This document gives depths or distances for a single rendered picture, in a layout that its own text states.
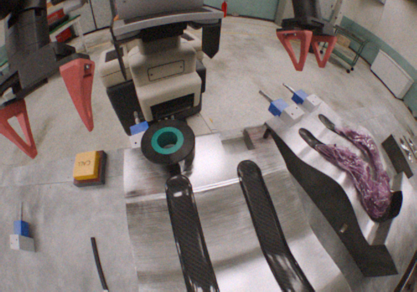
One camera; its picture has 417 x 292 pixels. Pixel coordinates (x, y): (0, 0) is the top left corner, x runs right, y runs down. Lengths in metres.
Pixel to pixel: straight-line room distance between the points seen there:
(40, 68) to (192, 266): 0.27
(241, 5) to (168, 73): 5.30
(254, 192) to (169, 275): 0.17
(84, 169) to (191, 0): 0.47
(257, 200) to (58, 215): 0.43
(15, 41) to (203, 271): 0.33
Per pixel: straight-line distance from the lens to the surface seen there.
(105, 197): 0.38
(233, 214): 0.24
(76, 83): 0.16
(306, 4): 0.34
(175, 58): 0.53
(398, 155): 0.81
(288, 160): 0.38
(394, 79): 6.65
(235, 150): 0.30
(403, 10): 8.07
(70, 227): 0.42
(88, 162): 0.39
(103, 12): 5.66
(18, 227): 0.53
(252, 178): 0.26
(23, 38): 0.20
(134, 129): 0.38
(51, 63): 0.17
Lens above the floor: 1.11
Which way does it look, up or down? 53 degrees down
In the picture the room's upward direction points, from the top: 5 degrees clockwise
